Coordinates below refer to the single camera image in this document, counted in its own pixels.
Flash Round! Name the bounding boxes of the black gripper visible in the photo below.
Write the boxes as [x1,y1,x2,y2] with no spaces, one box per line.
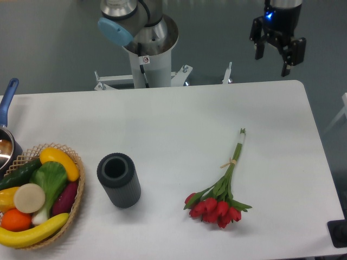
[249,0,307,77]

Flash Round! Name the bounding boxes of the red tulip bouquet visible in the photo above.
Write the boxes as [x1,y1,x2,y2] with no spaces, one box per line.
[184,128,252,229]

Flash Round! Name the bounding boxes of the black device at table edge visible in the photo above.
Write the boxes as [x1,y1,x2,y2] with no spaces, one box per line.
[327,219,347,248]

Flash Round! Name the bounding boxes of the dark grey ribbed vase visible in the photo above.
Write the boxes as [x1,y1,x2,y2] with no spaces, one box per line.
[97,153,142,209]

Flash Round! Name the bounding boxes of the green bok choy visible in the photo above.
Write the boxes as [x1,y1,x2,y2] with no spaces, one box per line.
[29,161,67,226]

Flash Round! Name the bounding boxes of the woven wicker basket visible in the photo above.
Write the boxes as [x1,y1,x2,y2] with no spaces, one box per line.
[1,143,85,249]

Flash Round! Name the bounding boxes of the purple sweet potato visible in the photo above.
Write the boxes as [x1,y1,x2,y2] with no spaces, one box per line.
[52,181,78,216]

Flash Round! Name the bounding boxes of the dark green cucumber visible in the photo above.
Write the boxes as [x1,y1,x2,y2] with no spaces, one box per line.
[1,158,42,190]

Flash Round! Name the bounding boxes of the yellow bell pepper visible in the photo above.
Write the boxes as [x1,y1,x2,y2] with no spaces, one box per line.
[0,187,19,213]

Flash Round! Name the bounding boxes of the orange fruit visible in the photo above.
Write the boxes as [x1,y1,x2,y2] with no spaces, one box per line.
[1,209,31,232]

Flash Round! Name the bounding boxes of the yellow banana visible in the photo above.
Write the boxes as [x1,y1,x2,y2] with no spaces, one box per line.
[1,213,69,249]

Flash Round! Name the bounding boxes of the blue handled saucepan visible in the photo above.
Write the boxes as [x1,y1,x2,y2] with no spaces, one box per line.
[1,78,22,179]

